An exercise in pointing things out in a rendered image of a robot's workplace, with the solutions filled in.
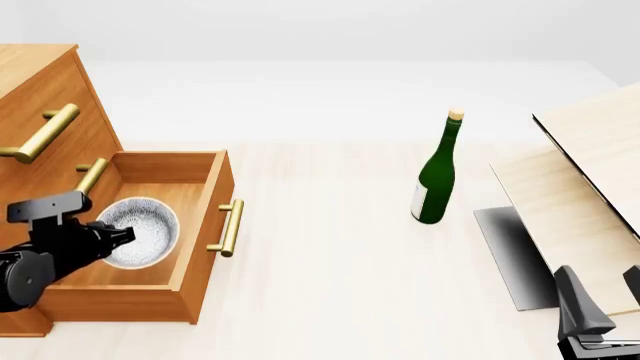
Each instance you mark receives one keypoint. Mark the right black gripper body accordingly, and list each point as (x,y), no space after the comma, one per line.
(600,348)

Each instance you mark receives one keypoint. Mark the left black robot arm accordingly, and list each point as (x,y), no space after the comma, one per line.
(25,273)

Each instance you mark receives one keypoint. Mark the small black plate on stalk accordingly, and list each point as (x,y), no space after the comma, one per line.
(45,206)

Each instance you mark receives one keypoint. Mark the black bowl with speckled inside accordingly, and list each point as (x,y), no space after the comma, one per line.
(152,228)

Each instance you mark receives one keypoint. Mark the green wine bottle with cork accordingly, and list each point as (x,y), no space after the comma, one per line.
(436,187)

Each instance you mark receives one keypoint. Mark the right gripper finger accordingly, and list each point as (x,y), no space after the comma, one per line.
(633,283)
(580,303)

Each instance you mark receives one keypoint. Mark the open wooden drawer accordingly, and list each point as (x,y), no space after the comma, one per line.
(200,270)

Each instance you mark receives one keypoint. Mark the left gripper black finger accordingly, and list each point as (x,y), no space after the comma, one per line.
(121,237)

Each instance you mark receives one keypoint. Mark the pale wood board, black edge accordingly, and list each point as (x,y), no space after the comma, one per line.
(600,142)

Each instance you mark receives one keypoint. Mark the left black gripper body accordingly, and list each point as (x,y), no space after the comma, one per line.
(70,240)

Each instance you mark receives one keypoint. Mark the wooden cabinet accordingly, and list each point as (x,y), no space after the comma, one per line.
(75,97)

